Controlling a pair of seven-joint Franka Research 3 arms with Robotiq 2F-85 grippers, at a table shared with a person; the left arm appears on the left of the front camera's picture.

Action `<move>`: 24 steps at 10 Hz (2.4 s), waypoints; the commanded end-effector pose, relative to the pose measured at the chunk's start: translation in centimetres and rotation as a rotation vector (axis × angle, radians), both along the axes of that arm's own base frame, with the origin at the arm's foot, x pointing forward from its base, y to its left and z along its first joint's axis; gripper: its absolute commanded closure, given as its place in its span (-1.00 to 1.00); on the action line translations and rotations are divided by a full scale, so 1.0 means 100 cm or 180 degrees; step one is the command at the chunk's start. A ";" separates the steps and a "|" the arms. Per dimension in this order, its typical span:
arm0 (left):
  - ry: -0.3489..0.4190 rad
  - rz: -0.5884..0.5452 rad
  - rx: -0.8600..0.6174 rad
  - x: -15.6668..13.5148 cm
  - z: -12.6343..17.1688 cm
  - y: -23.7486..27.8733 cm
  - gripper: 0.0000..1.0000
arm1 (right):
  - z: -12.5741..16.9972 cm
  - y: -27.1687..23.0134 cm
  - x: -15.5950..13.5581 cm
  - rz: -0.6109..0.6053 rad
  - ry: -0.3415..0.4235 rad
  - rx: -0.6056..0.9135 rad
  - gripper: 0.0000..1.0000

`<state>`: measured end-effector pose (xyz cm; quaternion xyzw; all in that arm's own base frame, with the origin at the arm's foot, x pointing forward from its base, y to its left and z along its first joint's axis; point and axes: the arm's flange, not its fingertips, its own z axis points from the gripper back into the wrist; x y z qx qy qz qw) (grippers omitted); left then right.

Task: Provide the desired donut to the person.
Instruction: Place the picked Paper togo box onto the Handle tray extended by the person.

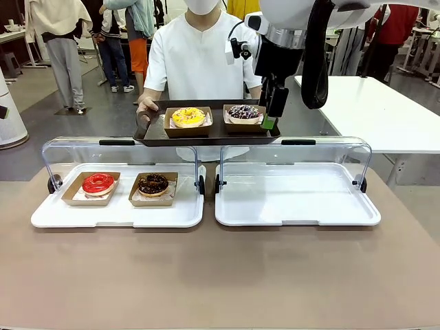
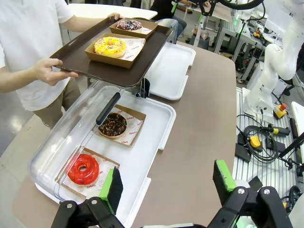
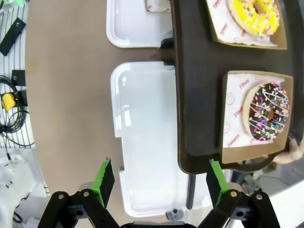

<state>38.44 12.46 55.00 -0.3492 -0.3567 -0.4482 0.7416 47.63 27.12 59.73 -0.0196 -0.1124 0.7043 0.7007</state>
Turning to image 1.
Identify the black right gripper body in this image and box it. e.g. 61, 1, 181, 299
255, 41, 305, 80

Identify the purple drizzled donut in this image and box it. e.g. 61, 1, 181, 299
227, 104, 261, 125

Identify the dark brown serving tray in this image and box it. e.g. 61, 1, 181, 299
132, 99, 283, 148

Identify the cardboard box of yellow donut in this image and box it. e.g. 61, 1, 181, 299
163, 106, 214, 139

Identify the yellow sprinkled donut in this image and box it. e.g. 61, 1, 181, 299
170, 107, 207, 129

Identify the person's right forearm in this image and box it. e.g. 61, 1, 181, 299
138, 87, 164, 104

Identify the person torso in white shirt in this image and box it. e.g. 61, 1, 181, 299
144, 8, 263, 163

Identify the chocolate sprinkled donut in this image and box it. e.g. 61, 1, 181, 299
137, 173, 170, 198

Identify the cardboard box of chocolate donut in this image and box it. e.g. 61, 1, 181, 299
128, 172, 179, 208

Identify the red glazed donut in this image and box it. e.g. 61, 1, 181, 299
82, 173, 116, 198

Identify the cardboard box of red donut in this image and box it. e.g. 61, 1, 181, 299
60, 171, 122, 208

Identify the person's right hand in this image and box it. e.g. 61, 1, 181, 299
136, 96, 161, 115

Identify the clear plastic display lid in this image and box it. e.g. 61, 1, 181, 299
41, 135, 206, 195
214, 135, 373, 194

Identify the bystander in yellow top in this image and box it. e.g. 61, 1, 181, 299
226, 0, 261, 22

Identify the bystander in black apron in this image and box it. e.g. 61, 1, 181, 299
331, 26, 371, 77

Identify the black slanted pole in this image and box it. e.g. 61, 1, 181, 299
360, 6, 388, 79

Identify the white side table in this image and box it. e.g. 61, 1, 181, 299
294, 75, 440, 186

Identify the white face mask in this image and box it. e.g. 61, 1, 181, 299
185, 0, 221, 17

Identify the white display tray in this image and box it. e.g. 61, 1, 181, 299
30, 163, 206, 229
214, 162, 382, 228

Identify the bystander in red shirt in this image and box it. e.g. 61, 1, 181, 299
366, 3, 420, 85

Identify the bystander in orange skirt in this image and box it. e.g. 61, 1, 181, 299
102, 0, 157, 106

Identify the bystander in blue jeans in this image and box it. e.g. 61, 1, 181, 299
89, 0, 135, 94

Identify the bystander in beige jacket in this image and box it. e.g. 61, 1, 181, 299
25, 0, 94, 116

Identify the grey plastic stool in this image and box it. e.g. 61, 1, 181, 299
0, 52, 23, 79

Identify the black cable sleeve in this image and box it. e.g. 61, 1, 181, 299
300, 0, 336, 111

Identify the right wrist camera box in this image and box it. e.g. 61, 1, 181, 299
224, 38, 251, 65

